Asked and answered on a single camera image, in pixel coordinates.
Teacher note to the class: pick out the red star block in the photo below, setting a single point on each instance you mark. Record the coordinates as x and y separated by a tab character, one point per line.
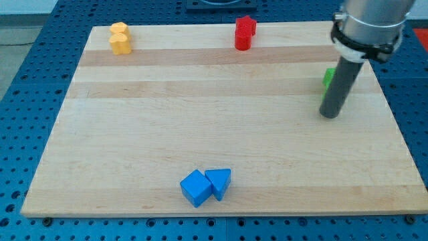
247	24

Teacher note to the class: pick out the blue cube block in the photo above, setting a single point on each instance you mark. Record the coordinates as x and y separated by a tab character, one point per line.
196	188

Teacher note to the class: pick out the blue triangle block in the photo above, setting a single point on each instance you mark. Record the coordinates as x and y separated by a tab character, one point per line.
220	180

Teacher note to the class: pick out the green block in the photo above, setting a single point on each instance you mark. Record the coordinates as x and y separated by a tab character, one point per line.
328	76

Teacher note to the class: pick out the yellow hexagon block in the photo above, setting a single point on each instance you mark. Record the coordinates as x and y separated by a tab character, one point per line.
120	27

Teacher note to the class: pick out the red cylinder block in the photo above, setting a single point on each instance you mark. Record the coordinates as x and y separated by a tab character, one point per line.
243	39

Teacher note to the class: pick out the wooden board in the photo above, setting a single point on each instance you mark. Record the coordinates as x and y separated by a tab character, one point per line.
133	126

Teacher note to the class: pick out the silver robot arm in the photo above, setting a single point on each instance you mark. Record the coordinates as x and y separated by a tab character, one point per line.
373	22

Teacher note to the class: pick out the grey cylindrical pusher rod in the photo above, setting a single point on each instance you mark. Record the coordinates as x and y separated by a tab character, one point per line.
342	81

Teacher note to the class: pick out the yellow heart block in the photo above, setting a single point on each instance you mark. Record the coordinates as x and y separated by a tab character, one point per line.
120	44

